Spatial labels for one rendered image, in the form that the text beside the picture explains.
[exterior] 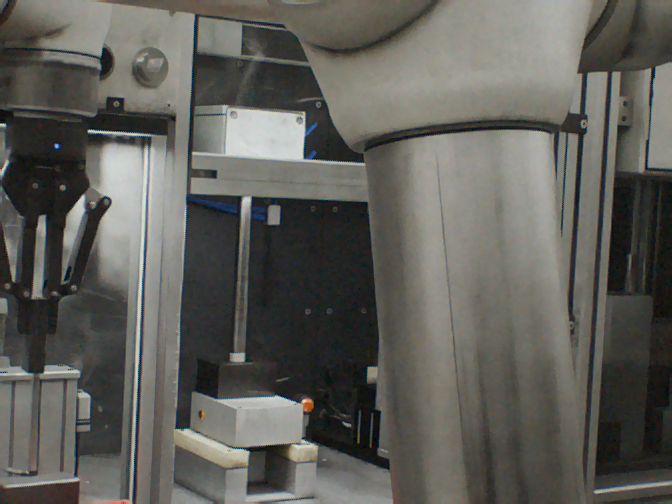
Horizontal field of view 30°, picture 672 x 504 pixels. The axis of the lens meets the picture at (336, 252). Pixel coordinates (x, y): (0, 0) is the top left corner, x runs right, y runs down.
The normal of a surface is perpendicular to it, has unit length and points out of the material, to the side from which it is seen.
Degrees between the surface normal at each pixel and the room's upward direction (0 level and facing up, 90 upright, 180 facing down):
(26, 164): 90
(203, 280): 90
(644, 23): 125
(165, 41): 90
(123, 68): 90
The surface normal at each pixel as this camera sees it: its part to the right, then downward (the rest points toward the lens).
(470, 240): -0.09, -0.05
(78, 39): 0.69, 0.27
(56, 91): 0.32, 0.07
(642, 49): -0.38, 0.84
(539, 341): 0.53, -0.10
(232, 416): -0.84, -0.02
